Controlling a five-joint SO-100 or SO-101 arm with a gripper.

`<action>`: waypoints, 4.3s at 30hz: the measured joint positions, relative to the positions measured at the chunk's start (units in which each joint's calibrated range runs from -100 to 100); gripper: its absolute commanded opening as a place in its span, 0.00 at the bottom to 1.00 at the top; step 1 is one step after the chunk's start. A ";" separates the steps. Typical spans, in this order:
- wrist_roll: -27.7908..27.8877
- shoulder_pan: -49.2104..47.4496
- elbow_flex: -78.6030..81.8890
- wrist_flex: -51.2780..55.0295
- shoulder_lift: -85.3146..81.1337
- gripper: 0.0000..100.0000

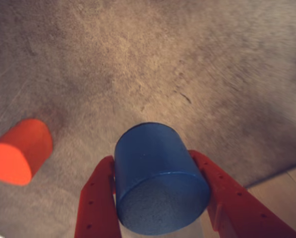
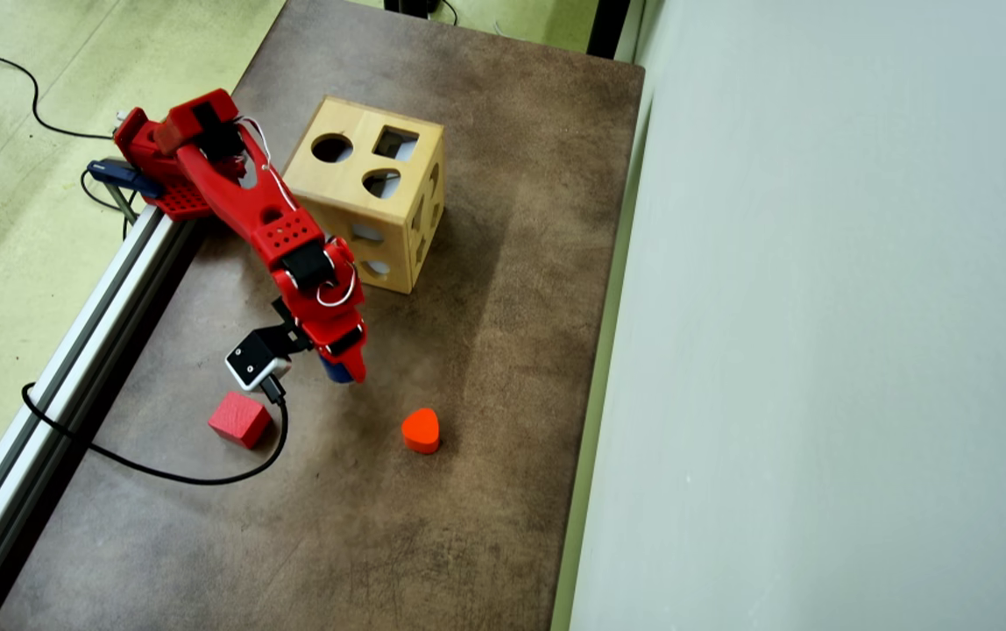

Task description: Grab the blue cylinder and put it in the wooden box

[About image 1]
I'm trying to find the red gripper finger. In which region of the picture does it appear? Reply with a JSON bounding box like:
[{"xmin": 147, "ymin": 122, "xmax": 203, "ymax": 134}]
[
  {"xmin": 74, "ymin": 155, "xmax": 122, "ymax": 238},
  {"xmin": 189, "ymin": 149, "xmax": 296, "ymax": 238}
]

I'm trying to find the blue cylinder block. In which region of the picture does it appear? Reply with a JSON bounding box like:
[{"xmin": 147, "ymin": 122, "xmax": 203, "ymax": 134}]
[{"xmin": 114, "ymin": 121, "xmax": 211, "ymax": 237}]

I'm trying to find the orange heart block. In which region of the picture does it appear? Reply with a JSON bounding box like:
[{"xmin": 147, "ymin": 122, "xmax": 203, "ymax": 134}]
[{"xmin": 0, "ymin": 118, "xmax": 54, "ymax": 186}]

